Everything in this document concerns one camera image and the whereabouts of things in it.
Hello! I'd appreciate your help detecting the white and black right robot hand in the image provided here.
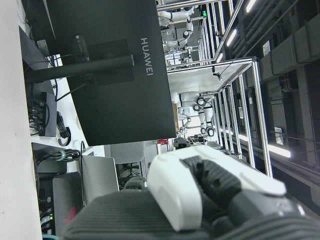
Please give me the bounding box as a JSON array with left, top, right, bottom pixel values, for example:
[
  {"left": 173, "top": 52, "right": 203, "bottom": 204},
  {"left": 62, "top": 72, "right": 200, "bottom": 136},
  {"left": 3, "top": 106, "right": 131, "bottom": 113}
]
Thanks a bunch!
[{"left": 61, "top": 144, "right": 320, "bottom": 240}]

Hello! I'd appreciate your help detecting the black chair headrest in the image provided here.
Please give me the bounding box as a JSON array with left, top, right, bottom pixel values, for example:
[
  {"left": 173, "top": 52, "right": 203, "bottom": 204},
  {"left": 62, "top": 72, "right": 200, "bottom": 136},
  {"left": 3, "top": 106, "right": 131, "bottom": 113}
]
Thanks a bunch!
[{"left": 173, "top": 136, "right": 191, "bottom": 151}]

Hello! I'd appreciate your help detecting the grey office chair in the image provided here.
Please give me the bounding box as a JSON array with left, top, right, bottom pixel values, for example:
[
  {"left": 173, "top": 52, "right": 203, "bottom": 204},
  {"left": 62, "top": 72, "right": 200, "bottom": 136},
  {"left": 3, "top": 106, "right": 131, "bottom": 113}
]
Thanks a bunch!
[{"left": 104, "top": 141, "right": 146, "bottom": 165}]

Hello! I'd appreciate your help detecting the silver laptop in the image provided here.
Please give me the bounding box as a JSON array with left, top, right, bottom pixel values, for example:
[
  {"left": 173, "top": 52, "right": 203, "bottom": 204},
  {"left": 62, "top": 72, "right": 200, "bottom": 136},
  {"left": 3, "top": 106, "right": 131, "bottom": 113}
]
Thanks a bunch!
[{"left": 81, "top": 153, "right": 121, "bottom": 201}]

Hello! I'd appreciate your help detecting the white humanoid robot with black joints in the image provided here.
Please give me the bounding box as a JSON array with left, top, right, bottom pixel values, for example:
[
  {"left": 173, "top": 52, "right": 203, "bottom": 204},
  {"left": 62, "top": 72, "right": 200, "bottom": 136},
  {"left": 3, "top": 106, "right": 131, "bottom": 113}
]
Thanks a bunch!
[{"left": 171, "top": 90, "right": 216, "bottom": 138}]

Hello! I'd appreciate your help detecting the black case with red logo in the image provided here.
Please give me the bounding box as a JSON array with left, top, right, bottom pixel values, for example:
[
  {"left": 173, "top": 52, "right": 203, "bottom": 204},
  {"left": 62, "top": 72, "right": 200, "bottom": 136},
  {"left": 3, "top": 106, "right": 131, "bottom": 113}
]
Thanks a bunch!
[{"left": 51, "top": 171, "right": 84, "bottom": 237}]

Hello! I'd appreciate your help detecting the black Huawei monitor with stand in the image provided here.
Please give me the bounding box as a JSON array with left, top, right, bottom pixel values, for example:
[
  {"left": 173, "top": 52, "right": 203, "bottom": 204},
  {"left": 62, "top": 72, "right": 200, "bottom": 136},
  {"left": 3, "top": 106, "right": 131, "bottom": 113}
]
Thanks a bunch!
[{"left": 18, "top": 0, "right": 178, "bottom": 147}]

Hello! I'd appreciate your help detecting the black power box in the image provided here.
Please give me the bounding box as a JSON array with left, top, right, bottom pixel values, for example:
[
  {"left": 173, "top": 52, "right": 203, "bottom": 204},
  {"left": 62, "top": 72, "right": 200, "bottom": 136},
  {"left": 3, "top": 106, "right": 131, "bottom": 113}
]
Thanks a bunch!
[{"left": 27, "top": 91, "right": 59, "bottom": 137}]

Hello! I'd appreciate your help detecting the black cylindrical webcam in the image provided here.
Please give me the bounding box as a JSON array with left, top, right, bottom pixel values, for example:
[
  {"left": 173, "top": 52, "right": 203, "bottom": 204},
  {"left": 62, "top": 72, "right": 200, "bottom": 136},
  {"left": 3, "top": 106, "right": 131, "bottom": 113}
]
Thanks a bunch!
[{"left": 71, "top": 33, "right": 91, "bottom": 63}]

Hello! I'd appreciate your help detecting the white humanoid robot with arms raised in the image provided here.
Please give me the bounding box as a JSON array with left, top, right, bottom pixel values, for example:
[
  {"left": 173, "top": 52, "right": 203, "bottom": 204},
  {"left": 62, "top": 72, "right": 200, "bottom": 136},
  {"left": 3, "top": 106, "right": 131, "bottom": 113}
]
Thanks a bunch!
[{"left": 158, "top": 5, "right": 199, "bottom": 64}]

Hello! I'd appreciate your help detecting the aluminium cage frame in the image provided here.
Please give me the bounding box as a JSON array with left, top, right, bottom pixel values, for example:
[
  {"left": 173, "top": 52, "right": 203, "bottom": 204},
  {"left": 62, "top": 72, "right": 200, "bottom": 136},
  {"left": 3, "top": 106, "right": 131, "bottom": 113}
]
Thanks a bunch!
[{"left": 211, "top": 56, "right": 274, "bottom": 177}]

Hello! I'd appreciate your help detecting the black cable bundle, green tie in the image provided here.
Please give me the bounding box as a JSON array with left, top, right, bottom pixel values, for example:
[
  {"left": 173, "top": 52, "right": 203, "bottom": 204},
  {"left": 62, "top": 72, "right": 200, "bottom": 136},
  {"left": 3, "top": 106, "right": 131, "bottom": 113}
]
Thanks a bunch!
[{"left": 34, "top": 148, "right": 82, "bottom": 164}]

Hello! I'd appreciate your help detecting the black folded strap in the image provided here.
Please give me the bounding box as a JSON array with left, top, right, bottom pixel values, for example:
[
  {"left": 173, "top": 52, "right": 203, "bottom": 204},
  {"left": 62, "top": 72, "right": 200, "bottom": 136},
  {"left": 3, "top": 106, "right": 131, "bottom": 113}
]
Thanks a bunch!
[{"left": 56, "top": 110, "right": 72, "bottom": 146}]

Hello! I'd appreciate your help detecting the network switch with green light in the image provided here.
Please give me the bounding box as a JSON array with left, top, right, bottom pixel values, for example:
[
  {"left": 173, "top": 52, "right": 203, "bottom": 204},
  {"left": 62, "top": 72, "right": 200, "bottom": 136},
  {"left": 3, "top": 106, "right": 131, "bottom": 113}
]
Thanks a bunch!
[{"left": 37, "top": 194, "right": 55, "bottom": 236}]

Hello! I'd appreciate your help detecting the teal network cable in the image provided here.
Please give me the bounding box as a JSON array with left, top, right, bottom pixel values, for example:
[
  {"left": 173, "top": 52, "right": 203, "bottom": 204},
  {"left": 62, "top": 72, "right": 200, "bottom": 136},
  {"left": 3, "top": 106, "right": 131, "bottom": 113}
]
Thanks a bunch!
[{"left": 41, "top": 215, "right": 58, "bottom": 240}]

